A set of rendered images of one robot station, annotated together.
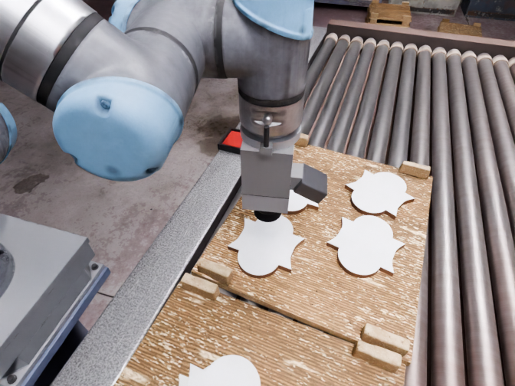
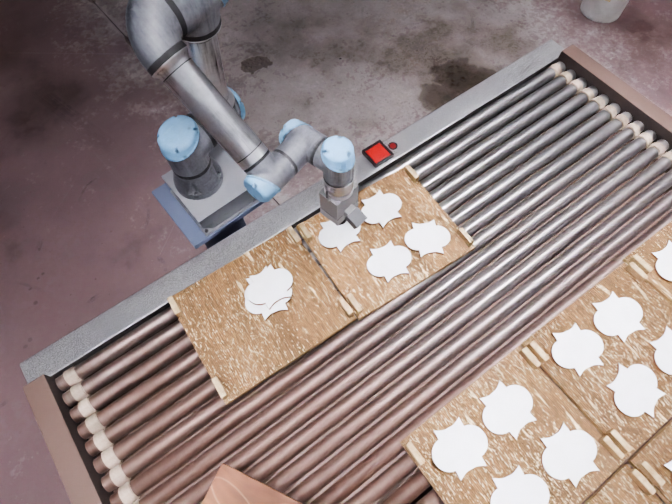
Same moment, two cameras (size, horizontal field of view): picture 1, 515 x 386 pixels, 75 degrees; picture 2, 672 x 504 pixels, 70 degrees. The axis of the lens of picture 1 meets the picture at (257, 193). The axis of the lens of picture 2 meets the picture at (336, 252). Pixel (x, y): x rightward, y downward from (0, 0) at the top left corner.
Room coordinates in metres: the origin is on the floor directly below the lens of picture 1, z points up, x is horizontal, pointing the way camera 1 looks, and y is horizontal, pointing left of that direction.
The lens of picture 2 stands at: (-0.21, -0.40, 2.20)
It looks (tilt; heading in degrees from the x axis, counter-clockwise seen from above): 64 degrees down; 36
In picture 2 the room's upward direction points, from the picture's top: 2 degrees counter-clockwise
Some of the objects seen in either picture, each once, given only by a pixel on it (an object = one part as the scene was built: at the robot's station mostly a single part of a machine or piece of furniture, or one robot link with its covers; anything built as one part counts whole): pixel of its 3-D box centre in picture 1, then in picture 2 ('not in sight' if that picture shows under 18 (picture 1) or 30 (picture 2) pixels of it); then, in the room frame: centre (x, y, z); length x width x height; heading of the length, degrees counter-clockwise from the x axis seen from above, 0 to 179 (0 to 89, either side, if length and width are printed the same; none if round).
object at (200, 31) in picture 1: (171, 45); (300, 146); (0.34, 0.09, 1.29); 0.11 x 0.11 x 0.08; 86
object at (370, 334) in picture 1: (384, 339); (354, 303); (0.18, -0.18, 0.95); 0.06 x 0.02 x 0.03; 66
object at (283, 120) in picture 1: (270, 109); (337, 181); (0.35, -0.02, 1.21); 0.08 x 0.08 x 0.05
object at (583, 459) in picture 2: not in sight; (512, 451); (0.08, -0.70, 0.94); 0.41 x 0.35 x 0.04; 160
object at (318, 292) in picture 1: (326, 220); (384, 237); (0.41, -0.13, 0.93); 0.41 x 0.35 x 0.02; 156
